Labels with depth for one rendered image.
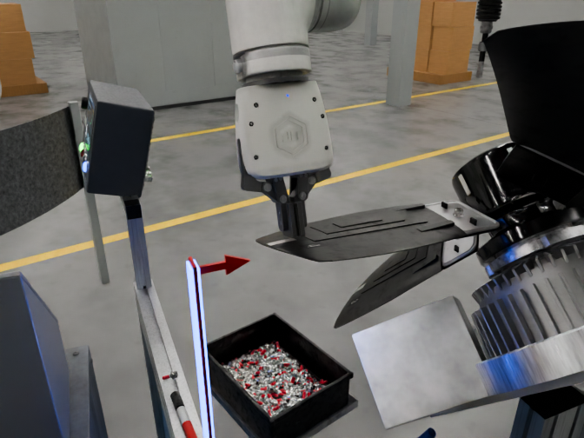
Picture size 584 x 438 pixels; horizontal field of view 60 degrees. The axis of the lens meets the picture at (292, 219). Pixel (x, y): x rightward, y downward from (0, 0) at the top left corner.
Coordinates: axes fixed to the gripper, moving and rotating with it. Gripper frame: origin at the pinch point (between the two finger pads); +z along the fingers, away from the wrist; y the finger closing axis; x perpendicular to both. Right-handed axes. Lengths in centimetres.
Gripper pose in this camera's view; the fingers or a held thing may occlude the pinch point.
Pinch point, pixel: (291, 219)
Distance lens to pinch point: 58.1
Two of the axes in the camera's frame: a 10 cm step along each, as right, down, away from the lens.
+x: -3.7, -1.0, 9.2
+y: 9.2, -1.7, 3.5
